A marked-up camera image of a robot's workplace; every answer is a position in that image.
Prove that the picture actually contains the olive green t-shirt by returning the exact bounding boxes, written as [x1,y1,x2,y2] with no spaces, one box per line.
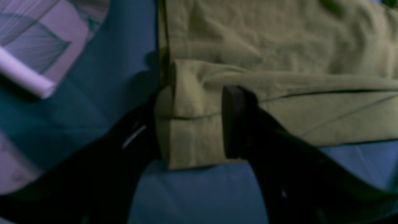
[155,0,398,169]

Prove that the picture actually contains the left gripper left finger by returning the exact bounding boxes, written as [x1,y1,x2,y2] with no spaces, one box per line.
[1,97,160,224]

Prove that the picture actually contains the blue table cloth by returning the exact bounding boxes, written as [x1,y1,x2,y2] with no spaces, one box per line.
[1,0,397,224]

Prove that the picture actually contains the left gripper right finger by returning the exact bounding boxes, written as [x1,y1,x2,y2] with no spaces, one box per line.
[222,86,397,224]

